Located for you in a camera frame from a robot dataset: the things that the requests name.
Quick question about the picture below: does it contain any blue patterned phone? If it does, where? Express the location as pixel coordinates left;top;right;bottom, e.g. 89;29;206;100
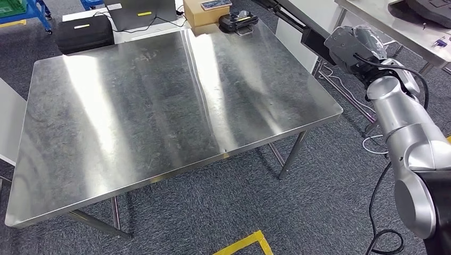
201;0;233;11

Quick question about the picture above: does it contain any white cabinet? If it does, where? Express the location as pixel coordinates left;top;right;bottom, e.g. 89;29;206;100
0;77;28;167
274;0;348;74

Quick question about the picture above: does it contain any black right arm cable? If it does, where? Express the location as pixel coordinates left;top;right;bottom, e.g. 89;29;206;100
365;161;406;255

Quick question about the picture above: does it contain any stainless steel workbench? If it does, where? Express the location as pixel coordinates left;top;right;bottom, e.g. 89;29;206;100
4;20;344;240

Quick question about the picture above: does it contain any black carrying case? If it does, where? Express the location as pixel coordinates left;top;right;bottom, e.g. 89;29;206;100
56;14;115;55

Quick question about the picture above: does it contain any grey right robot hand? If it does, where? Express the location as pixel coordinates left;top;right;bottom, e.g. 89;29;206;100
347;25;388;61

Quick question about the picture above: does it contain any black plastic car trim part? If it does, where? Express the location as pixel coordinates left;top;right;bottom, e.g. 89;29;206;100
250;0;337;66

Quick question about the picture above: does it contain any blue steel cart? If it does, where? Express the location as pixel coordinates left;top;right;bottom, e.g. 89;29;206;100
0;0;54;35
80;0;105;11

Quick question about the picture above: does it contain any white desk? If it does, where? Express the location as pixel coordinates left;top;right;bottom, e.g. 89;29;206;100
62;0;193;45

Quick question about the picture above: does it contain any black laptop cable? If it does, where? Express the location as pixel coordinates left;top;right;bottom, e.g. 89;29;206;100
92;5;187;34

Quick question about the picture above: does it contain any black remote controller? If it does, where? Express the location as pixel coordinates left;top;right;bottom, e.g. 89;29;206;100
218;10;260;36

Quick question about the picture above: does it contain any stainless steel table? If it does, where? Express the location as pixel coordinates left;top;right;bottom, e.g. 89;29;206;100
312;0;451;136

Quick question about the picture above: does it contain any green plastic crate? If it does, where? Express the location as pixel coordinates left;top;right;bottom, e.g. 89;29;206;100
0;0;27;18

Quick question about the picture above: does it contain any brown cardboard box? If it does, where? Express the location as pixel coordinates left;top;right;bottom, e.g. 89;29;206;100
182;0;231;29

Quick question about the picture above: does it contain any white floor cable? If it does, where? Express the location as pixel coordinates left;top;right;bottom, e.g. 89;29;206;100
319;65;388;156

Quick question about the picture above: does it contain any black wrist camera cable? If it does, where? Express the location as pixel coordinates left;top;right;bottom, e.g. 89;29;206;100
353;53;430;111

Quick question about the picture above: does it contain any grey laptop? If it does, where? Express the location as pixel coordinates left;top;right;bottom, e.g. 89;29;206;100
104;0;178;32

